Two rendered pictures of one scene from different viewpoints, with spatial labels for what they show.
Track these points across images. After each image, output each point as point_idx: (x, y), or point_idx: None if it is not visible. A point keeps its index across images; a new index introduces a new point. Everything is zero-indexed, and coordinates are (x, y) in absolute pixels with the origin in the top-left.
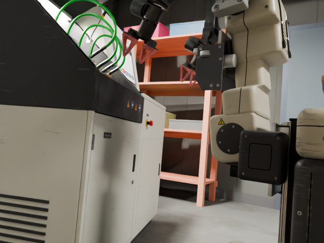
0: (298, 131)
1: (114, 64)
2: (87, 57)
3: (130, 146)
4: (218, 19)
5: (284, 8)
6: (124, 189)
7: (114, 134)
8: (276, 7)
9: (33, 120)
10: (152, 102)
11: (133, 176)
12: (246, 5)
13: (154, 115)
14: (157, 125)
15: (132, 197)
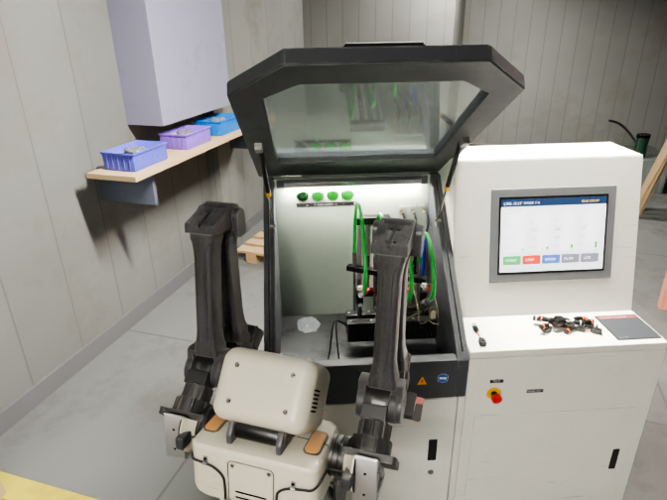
0: None
1: (452, 279)
2: (269, 347)
3: (411, 431)
4: (399, 351)
5: (280, 467)
6: (397, 477)
7: (339, 422)
8: (198, 481)
9: None
10: (528, 356)
11: (437, 464)
12: (178, 456)
13: (552, 374)
14: (586, 386)
15: (440, 489)
